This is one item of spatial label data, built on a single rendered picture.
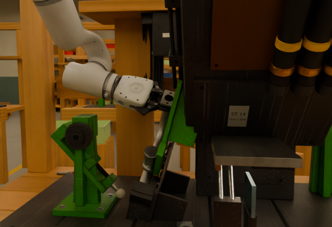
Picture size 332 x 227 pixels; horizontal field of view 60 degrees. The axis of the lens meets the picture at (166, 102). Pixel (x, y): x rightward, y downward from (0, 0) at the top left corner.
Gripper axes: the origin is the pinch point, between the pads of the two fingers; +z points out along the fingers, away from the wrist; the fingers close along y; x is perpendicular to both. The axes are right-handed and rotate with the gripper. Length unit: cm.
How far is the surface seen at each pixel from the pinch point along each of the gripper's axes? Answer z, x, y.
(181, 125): 6.4, -5.7, -10.5
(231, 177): 21.1, -4.8, -20.3
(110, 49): -234, 449, 477
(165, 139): 3.4, -3.5, -14.5
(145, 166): 0.0, 5.1, -19.1
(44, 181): -38, 42, -20
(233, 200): 22.2, -5.6, -25.9
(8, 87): -666, 799, 499
